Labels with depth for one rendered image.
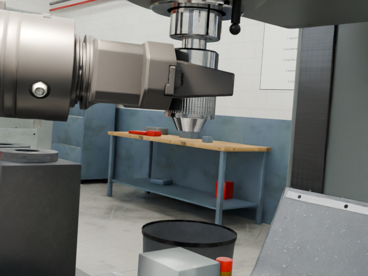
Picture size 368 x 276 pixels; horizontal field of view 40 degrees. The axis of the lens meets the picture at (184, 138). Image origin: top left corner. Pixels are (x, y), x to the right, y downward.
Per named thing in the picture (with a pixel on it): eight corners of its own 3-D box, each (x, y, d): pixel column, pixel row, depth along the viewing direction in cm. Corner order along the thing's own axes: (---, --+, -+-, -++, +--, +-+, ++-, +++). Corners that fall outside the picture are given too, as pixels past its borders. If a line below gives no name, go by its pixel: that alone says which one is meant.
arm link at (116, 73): (181, 17, 39) (21, -5, 36) (171, 139, 40) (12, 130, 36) (148, 37, 51) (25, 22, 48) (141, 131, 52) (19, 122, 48)
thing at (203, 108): (214, 119, 49) (218, 65, 48) (214, 120, 44) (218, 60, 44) (167, 116, 49) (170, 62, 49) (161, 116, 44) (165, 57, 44)
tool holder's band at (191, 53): (218, 65, 48) (219, 55, 48) (218, 60, 44) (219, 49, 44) (170, 62, 49) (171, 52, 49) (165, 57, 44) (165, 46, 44)
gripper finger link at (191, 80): (229, 102, 45) (162, 97, 43) (232, 67, 45) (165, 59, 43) (236, 102, 43) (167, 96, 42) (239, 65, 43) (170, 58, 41)
